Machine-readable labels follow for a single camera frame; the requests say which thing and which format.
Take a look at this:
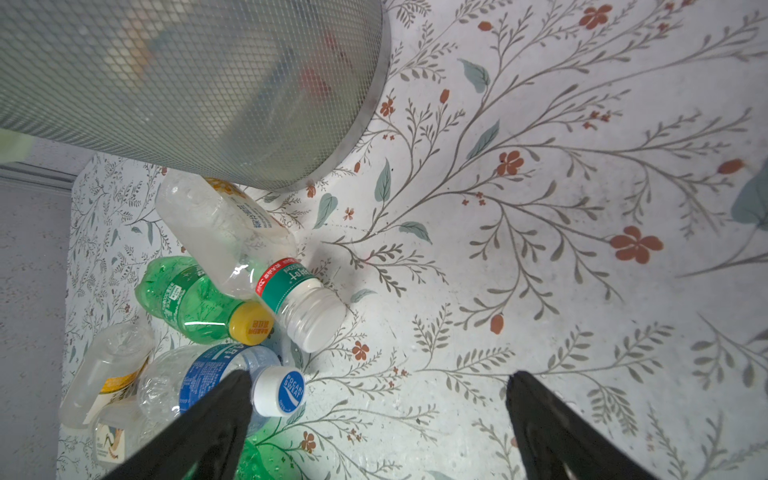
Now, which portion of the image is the crushed Pocari bottle blue label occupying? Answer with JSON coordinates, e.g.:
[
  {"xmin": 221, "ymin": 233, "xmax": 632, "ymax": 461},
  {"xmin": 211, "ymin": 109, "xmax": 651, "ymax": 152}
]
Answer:
[{"xmin": 137, "ymin": 343, "xmax": 306, "ymax": 432}]

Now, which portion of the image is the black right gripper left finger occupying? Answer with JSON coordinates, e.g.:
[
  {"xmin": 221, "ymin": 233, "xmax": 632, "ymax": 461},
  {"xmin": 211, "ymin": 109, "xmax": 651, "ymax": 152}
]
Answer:
[{"xmin": 106, "ymin": 370, "xmax": 252, "ymax": 479}]

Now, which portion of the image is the green plastic bin liner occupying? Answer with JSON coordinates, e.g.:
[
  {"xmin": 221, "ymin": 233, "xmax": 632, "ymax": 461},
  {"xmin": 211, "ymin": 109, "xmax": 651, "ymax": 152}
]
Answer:
[{"xmin": 0, "ymin": 129, "xmax": 36, "ymax": 164}]

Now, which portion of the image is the clear bottle green red label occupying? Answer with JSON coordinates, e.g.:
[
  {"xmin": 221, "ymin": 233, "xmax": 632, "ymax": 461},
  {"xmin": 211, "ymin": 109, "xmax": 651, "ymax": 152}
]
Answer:
[{"xmin": 156, "ymin": 170, "xmax": 346, "ymax": 353}]

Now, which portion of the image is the clear bottle white yellow label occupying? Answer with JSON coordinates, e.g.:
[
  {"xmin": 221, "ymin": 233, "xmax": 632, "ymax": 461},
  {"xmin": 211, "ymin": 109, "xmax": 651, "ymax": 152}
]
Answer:
[{"xmin": 90, "ymin": 398, "xmax": 167, "ymax": 471}]

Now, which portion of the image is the silver mesh waste bin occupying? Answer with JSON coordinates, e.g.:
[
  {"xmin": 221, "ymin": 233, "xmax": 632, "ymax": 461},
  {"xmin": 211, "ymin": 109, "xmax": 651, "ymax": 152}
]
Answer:
[{"xmin": 1, "ymin": 1, "xmax": 391, "ymax": 191}]

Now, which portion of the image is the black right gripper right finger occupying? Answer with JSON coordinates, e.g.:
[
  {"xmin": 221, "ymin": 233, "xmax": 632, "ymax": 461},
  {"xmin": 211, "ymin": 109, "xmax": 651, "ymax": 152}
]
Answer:
[{"xmin": 506, "ymin": 371, "xmax": 653, "ymax": 479}]

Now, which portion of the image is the green bottle yellow cap upper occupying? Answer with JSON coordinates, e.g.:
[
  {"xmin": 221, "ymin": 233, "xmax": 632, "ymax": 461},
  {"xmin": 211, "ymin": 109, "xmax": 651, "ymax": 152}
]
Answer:
[{"xmin": 134, "ymin": 256, "xmax": 275, "ymax": 346}]

